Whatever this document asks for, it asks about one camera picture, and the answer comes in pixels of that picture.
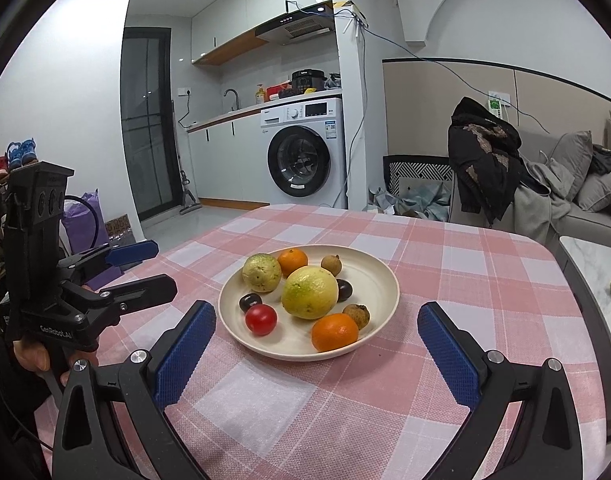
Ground brown cardboard box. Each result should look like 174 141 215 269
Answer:
105 214 136 247

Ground small orange tangerine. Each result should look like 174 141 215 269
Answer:
277 248 309 278

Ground blue shoes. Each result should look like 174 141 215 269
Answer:
6 137 37 168

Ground black cable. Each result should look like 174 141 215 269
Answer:
62 194 111 251

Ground black glass door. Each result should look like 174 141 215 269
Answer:
121 26 182 221

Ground cream round plate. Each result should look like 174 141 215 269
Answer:
218 244 401 362

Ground person's left forearm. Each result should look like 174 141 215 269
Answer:
0 330 53 480

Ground teal plastic bags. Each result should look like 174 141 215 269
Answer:
370 180 453 222

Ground large yellow-green citrus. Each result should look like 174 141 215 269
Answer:
281 266 339 320

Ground white washing machine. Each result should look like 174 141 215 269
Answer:
260 96 347 209

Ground red tomato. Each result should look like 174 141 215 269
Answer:
244 304 278 336

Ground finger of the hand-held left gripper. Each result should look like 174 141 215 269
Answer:
59 240 159 281
62 274 178 313

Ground flat grey pillow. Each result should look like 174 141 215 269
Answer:
575 162 611 213

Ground large orange tangerine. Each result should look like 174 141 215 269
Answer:
312 313 360 353

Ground white upper cabinets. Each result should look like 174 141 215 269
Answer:
191 0 351 66

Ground rough brown longan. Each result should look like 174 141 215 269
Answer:
342 304 371 331

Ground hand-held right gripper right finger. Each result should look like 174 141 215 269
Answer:
417 301 583 480

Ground large grey pillow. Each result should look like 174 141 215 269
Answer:
550 130 593 201

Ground steel range hood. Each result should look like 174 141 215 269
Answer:
255 0 336 46

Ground white kitchen counter cabinets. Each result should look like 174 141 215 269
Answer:
186 105 271 208

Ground rough green citrus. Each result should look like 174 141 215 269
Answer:
242 254 282 293

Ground pink checked tablecloth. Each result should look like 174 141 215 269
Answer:
40 203 606 480

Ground white marble coffee table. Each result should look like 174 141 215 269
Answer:
558 235 611 361

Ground dark clothes pile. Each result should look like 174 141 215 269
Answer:
590 144 611 176

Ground person's left hand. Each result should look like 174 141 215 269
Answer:
12 340 99 387

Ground wall socket with green plug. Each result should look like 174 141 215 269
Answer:
487 91 511 121

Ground grey mop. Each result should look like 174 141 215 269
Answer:
170 100 201 213

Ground black pressure cooker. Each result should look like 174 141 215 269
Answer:
291 69 327 95

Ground purple bag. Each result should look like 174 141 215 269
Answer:
62 190 123 288

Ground dark patterned jacket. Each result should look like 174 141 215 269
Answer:
448 96 529 226

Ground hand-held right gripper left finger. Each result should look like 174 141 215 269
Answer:
52 300 217 480

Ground grey blanket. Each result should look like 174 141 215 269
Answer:
513 157 581 246

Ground black patterned basket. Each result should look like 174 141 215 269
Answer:
383 154 456 211

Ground grey sofa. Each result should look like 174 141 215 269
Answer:
448 110 611 261

